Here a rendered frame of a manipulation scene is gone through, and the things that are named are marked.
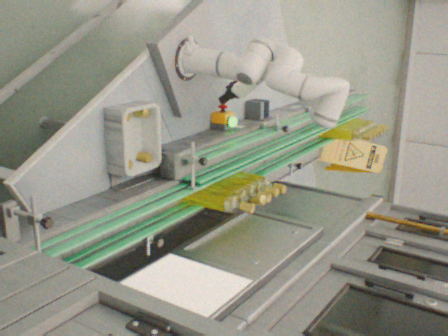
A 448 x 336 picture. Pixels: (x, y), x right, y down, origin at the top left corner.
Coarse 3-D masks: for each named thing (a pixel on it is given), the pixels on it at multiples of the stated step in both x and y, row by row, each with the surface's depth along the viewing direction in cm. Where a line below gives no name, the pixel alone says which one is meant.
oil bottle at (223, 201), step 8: (200, 192) 186; (208, 192) 185; (216, 192) 185; (224, 192) 185; (184, 200) 191; (192, 200) 189; (200, 200) 187; (208, 200) 185; (216, 200) 183; (224, 200) 181; (232, 200) 181; (216, 208) 184; (224, 208) 182; (232, 208) 182
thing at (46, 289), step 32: (32, 256) 94; (0, 288) 83; (32, 288) 83; (64, 288) 83; (96, 288) 84; (128, 288) 84; (0, 320) 75; (32, 320) 75; (64, 320) 78; (96, 320) 78; (128, 320) 78; (160, 320) 77; (192, 320) 75
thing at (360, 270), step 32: (288, 192) 241; (320, 192) 242; (192, 224) 205; (320, 224) 206; (352, 224) 199; (384, 224) 209; (128, 256) 179; (160, 256) 179; (320, 256) 175; (352, 256) 182; (384, 256) 183; (416, 256) 182; (288, 288) 157; (320, 288) 161; (352, 288) 162; (384, 288) 161; (416, 288) 159; (224, 320) 137; (256, 320) 141; (288, 320) 145; (320, 320) 145; (352, 320) 146; (384, 320) 146; (416, 320) 146
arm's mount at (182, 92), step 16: (192, 0) 198; (176, 16) 191; (192, 16) 191; (208, 16) 200; (160, 32) 185; (176, 32) 186; (192, 32) 193; (208, 32) 202; (160, 48) 180; (176, 48) 188; (208, 48) 204; (160, 64) 185; (176, 64) 189; (176, 80) 191; (192, 80) 200; (208, 80) 209; (176, 96) 194; (192, 96) 202; (176, 112) 199
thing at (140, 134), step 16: (128, 112) 167; (160, 112) 180; (128, 128) 178; (144, 128) 183; (160, 128) 181; (128, 144) 180; (144, 144) 185; (160, 144) 183; (128, 160) 171; (160, 160) 184
